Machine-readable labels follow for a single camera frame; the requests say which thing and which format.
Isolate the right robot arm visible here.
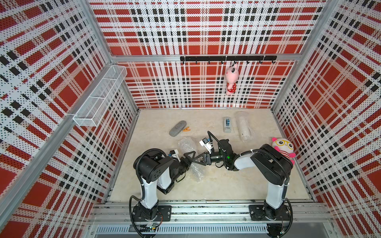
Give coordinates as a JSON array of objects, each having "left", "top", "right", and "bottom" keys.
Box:
[{"left": 192, "top": 138, "right": 293, "bottom": 221}]

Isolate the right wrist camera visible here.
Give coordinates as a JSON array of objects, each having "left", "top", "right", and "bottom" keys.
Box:
[{"left": 199, "top": 138, "right": 213, "bottom": 154}]

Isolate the bubble wrap sheet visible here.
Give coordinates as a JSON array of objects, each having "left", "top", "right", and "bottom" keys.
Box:
[
  {"left": 236, "top": 112, "right": 254, "bottom": 141},
  {"left": 178, "top": 137, "right": 205, "bottom": 182}
]

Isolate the grey tape dispenser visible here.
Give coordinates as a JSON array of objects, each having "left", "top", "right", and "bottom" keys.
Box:
[{"left": 223, "top": 117, "right": 232, "bottom": 133}]

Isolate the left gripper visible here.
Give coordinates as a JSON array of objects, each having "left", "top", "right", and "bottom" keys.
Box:
[{"left": 172, "top": 152, "right": 195, "bottom": 182}]

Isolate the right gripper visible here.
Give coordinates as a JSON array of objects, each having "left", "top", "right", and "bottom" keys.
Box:
[{"left": 192, "top": 152, "right": 226, "bottom": 166}]

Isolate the pink hanging plush toy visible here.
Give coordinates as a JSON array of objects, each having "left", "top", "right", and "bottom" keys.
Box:
[{"left": 225, "top": 64, "right": 239, "bottom": 96}]

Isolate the pink owl plush toy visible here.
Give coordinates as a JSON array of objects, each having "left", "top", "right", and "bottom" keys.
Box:
[{"left": 272, "top": 137, "right": 296, "bottom": 165}]

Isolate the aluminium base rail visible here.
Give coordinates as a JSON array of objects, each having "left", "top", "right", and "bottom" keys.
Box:
[{"left": 88, "top": 200, "right": 334, "bottom": 236}]

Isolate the black hook rail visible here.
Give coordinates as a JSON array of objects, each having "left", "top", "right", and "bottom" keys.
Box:
[{"left": 180, "top": 55, "right": 277, "bottom": 62}]

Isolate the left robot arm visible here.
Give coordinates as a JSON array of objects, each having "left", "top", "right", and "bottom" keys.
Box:
[{"left": 129, "top": 148, "right": 196, "bottom": 222}]

